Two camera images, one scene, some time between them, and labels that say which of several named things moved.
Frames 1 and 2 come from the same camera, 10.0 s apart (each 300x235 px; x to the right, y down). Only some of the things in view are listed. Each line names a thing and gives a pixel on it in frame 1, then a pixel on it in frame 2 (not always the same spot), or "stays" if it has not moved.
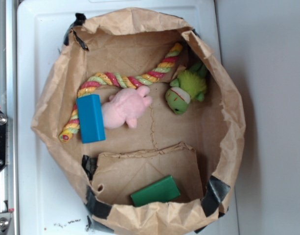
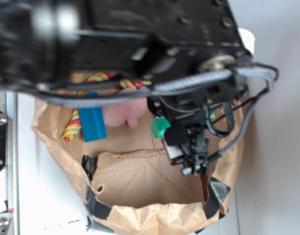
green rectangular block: x=164 y=190 -> x=158 y=126
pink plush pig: x=124 y=106 stays
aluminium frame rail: x=5 y=97 stays
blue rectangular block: x=90 y=118 stays
